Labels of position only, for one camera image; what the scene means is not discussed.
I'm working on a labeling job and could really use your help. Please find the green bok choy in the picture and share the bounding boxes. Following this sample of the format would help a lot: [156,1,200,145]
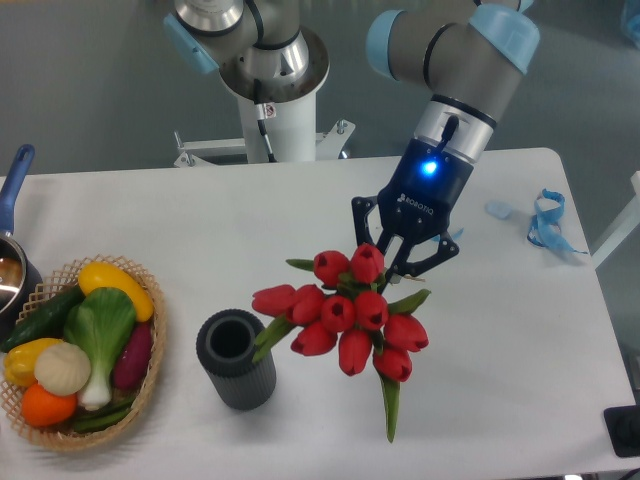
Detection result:
[63,287,136,411]

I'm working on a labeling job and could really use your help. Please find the woven bamboo basket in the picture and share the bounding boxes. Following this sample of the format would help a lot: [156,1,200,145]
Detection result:
[1,255,167,452]

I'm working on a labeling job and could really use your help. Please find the blue ribbon strip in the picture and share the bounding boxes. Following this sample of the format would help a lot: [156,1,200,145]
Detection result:
[430,228,464,243]

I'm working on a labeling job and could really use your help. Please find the green bean pods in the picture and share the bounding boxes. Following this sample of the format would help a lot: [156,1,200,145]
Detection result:
[71,395,135,434]

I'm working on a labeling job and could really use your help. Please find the blue handled saucepan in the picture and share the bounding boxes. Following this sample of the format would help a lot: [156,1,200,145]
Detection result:
[1,144,42,341]

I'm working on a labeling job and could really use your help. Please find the yellow squash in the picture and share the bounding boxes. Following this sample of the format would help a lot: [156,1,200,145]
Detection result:
[77,261,155,323]

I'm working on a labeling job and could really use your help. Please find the dark green cucumber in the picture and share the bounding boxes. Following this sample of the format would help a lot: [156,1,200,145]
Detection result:
[1,285,85,353]

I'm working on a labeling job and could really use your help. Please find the black cable on pedestal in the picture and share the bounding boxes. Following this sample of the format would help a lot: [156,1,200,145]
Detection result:
[251,78,278,164]

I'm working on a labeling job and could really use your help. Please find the dark grey ribbed vase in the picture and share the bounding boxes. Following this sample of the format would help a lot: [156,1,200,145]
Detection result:
[196,309,277,411]

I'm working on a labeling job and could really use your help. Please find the small light blue cap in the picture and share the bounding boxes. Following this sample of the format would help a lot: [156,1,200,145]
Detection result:
[485,200,513,220]

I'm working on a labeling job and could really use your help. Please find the red tulip bouquet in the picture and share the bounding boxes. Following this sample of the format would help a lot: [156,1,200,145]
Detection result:
[252,244,430,442]

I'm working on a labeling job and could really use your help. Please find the white frame at right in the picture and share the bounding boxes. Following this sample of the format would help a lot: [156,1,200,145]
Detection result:
[591,171,639,269]

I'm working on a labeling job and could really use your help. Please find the cream white garlic bulb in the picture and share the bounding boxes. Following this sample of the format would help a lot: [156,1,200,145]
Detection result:
[34,342,91,396]

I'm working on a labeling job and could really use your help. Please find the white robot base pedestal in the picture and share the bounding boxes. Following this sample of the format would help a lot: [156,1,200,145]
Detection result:
[163,1,330,164]

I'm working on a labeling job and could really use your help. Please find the black device at table edge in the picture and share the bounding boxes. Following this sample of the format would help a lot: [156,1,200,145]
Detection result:
[603,405,640,458]

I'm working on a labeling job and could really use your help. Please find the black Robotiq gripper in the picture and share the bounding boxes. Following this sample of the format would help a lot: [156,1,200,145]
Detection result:
[351,139,473,283]

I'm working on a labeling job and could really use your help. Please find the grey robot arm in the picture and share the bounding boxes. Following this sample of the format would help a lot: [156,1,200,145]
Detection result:
[351,1,540,283]

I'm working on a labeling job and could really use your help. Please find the blue object top right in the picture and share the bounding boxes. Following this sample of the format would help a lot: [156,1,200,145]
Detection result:
[620,0,640,48]

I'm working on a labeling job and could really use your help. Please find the orange fruit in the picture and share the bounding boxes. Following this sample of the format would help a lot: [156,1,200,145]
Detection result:
[21,384,77,427]

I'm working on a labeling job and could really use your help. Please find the yellow bell pepper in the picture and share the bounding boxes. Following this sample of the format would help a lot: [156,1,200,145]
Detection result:
[4,338,62,388]

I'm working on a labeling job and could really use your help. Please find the purple sweet potato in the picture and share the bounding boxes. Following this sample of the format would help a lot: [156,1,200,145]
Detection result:
[113,323,153,390]

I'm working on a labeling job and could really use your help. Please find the crumpled blue ribbon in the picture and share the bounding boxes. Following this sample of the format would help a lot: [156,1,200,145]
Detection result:
[527,188,587,255]

